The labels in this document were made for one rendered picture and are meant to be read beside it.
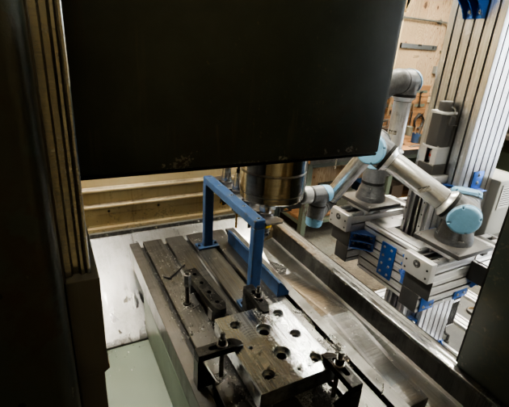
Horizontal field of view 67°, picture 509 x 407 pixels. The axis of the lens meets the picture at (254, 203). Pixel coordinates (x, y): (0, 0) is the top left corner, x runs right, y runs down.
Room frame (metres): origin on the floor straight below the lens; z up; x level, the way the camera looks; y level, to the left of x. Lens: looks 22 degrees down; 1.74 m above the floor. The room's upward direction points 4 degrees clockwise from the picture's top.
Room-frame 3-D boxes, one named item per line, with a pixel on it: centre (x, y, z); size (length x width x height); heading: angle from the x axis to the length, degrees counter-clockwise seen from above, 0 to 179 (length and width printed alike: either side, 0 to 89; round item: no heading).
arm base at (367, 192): (1.91, -0.60, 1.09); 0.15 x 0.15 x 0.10
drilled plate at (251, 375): (0.85, -0.08, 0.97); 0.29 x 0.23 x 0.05; 29
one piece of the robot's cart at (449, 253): (1.48, -0.86, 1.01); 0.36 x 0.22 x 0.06; 119
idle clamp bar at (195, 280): (1.11, 0.15, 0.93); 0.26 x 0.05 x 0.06; 34
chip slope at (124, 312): (1.46, 0.27, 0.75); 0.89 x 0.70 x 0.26; 119
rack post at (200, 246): (1.52, 0.20, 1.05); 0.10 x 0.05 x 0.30; 119
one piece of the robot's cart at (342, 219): (1.91, -0.60, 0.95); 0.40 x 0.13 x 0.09; 119
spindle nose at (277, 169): (0.89, -0.04, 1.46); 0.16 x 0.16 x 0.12
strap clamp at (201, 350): (0.79, 0.06, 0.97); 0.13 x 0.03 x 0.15; 119
